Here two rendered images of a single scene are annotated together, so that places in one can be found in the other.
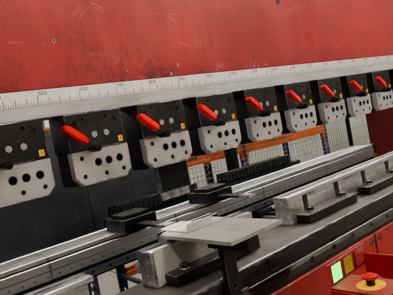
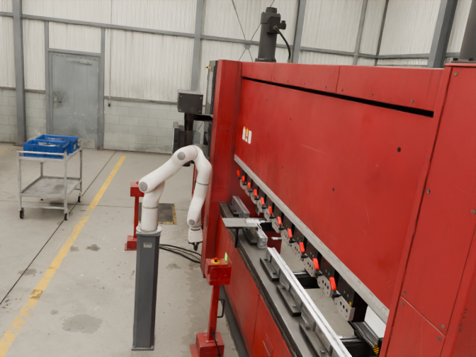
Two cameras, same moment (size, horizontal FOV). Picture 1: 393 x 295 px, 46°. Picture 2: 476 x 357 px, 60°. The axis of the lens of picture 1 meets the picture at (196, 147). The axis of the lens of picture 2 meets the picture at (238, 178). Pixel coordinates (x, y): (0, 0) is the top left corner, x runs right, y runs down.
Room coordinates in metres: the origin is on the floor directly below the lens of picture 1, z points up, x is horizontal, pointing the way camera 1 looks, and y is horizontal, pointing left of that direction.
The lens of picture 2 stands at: (2.52, -2.91, 2.23)
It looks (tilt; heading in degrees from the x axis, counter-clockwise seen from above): 15 degrees down; 116
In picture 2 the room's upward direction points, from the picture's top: 6 degrees clockwise
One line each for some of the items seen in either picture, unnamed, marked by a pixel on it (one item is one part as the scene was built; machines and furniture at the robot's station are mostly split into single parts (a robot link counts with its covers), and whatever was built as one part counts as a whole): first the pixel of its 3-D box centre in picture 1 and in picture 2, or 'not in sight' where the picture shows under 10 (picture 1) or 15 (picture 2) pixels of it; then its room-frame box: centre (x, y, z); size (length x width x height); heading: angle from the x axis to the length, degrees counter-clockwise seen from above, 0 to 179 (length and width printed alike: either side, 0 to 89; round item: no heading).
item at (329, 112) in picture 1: (323, 101); (292, 230); (1.77, -0.51, 1.26); 0.15 x 0.09 x 0.17; 131
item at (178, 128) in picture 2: not in sight; (178, 142); (0.04, 0.62, 1.42); 0.45 x 0.12 x 0.36; 128
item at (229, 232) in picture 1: (219, 229); (239, 222); (1.15, -0.02, 1.00); 0.26 x 0.18 x 0.01; 41
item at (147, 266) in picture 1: (201, 246); (256, 233); (1.30, 0.04, 0.92); 0.39 x 0.06 x 0.10; 131
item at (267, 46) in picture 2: not in sight; (273, 35); (1.02, 0.57, 2.54); 0.33 x 0.25 x 0.47; 131
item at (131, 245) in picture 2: not in sight; (136, 214); (-0.55, 0.69, 0.41); 0.25 x 0.20 x 0.83; 41
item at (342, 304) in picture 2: not in sight; (351, 297); (2.29, -1.12, 1.26); 0.15 x 0.09 x 0.17; 131
